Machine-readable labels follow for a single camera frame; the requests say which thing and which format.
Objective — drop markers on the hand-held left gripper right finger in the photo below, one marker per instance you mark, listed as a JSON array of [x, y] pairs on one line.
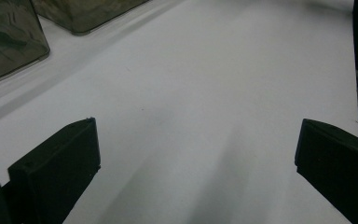
[[338, 165]]

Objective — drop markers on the transparent grey plastic bin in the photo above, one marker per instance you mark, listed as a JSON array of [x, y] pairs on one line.
[[12, 46]]

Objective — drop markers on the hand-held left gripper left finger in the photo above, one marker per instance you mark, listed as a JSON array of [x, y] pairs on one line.
[[56, 168]]

